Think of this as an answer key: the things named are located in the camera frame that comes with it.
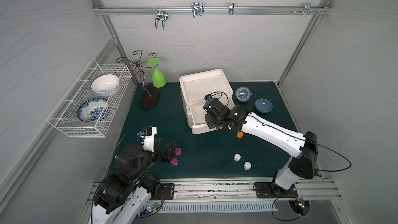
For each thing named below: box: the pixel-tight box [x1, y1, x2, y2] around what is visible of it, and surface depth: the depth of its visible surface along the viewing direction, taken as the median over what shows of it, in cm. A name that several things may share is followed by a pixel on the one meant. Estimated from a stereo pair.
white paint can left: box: [233, 153, 241, 162], surface depth 84 cm
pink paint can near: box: [171, 157, 179, 166], surface depth 83 cm
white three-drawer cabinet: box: [179, 68, 235, 135], surface depth 88 cm
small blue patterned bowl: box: [234, 86, 253, 103], surface depth 113 cm
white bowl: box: [91, 74, 120, 96], surface depth 72 cm
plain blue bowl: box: [254, 98, 274, 114], surface depth 106 cm
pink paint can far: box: [174, 147, 182, 157], surface depth 86 cm
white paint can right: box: [243, 161, 252, 172], surface depth 81 cm
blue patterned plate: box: [77, 97, 110, 122], surface depth 65 cm
